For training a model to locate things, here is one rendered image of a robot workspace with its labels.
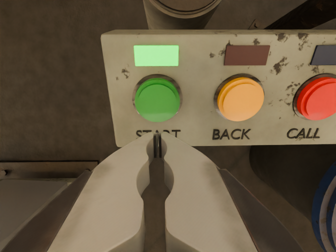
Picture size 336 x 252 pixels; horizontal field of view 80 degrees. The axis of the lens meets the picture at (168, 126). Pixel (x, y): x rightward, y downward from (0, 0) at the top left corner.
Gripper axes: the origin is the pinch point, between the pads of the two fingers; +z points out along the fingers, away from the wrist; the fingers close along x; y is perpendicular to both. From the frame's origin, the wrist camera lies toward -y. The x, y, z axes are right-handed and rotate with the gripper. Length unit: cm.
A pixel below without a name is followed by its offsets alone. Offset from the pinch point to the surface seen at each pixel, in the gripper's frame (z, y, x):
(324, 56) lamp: 6.6, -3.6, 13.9
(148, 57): 6.5, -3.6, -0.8
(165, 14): 19.0, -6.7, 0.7
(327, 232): 14.4, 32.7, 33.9
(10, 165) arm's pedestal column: 52, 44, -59
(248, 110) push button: 5.7, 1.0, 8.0
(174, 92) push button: 5.9, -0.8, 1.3
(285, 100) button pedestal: 6.8, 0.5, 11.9
